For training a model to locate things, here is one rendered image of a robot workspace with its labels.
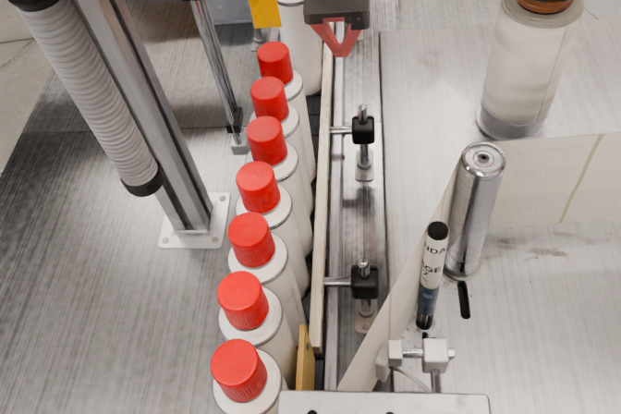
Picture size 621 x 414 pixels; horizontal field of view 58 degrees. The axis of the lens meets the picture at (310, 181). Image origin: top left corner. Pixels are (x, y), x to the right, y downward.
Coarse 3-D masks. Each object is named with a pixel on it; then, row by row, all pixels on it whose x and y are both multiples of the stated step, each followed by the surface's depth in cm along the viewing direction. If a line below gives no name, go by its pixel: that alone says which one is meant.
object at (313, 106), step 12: (312, 108) 79; (312, 120) 77; (312, 132) 76; (312, 144) 75; (312, 192) 70; (312, 216) 68; (312, 228) 67; (312, 252) 65; (324, 288) 62; (324, 300) 61; (324, 312) 60; (324, 324) 59
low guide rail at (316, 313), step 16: (320, 128) 72; (320, 144) 70; (320, 160) 68; (320, 176) 67; (320, 192) 66; (320, 208) 64; (320, 224) 63; (320, 240) 62; (320, 256) 60; (320, 272) 59; (320, 288) 58; (320, 304) 57; (320, 320) 56; (320, 336) 55; (320, 352) 56
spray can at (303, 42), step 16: (288, 0) 67; (288, 16) 69; (288, 32) 71; (304, 32) 71; (288, 48) 74; (304, 48) 73; (304, 64) 75; (320, 64) 77; (304, 80) 78; (320, 80) 79
